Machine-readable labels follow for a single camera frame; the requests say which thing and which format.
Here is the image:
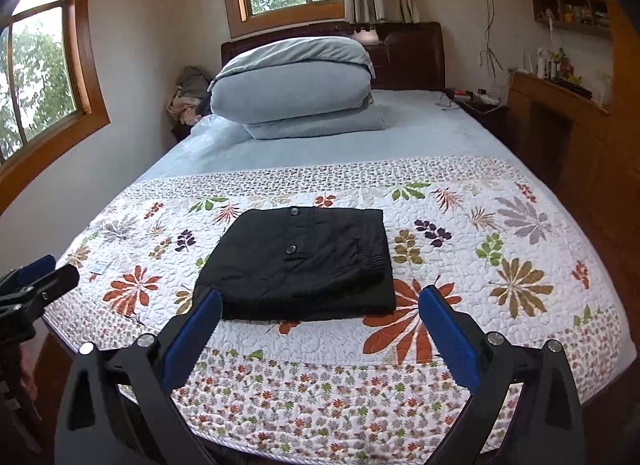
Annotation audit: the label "wooden cabinet desk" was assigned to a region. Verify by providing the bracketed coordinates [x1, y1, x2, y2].
[509, 0, 639, 338]

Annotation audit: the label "folded light blue duvet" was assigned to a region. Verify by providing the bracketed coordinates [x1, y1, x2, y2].
[208, 36, 385, 140]

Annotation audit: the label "clothes pile beside bed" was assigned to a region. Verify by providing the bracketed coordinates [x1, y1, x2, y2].
[166, 66, 213, 126]

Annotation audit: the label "hanging wall cables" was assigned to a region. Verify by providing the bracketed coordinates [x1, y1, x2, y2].
[474, 0, 507, 79]

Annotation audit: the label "wooden wall shelf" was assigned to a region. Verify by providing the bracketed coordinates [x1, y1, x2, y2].
[532, 0, 611, 38]

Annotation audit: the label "wooden side window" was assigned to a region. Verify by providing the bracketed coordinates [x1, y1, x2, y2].
[1, 0, 110, 208]

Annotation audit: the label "bedside table with clutter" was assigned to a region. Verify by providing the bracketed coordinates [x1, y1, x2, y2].
[445, 88, 509, 142]

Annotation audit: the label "floral quilted bedspread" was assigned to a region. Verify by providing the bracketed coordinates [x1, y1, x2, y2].
[43, 154, 637, 465]

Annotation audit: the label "black pants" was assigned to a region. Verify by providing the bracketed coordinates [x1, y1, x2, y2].
[193, 206, 396, 321]

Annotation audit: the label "dark wooden headboard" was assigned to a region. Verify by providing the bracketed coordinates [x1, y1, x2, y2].
[220, 21, 446, 92]

